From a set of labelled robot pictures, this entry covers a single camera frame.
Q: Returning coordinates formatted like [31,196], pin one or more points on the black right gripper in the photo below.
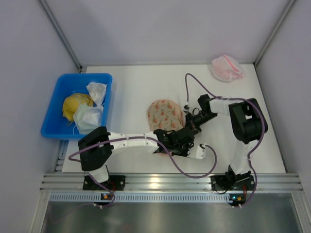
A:
[192,120]

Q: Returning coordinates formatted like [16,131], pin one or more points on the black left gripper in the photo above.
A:
[185,140]

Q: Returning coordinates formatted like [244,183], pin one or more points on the floral mesh bra laundry bag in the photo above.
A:
[166,115]

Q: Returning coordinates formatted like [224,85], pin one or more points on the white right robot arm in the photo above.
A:
[248,126]

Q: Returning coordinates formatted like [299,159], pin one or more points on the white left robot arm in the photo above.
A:
[97,146]

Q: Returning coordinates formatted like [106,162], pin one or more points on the pink mesh laundry pouch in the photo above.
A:
[226,69]

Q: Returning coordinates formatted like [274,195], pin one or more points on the yellow bra in bin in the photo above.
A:
[72,103]

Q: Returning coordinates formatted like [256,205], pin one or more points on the blue plastic bin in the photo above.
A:
[54,124]

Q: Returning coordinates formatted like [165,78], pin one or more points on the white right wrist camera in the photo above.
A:
[186,107]

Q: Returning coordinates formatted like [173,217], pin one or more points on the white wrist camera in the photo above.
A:
[186,107]
[198,152]

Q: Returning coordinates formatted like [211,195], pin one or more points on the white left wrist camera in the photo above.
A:
[198,152]

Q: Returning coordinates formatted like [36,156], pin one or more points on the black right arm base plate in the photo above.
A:
[222,183]

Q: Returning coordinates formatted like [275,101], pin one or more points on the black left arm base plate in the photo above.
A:
[115,183]

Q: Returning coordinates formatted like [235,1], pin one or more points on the aluminium mounting rail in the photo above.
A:
[148,182]

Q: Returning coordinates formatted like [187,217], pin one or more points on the white slotted cable duct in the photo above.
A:
[146,197]

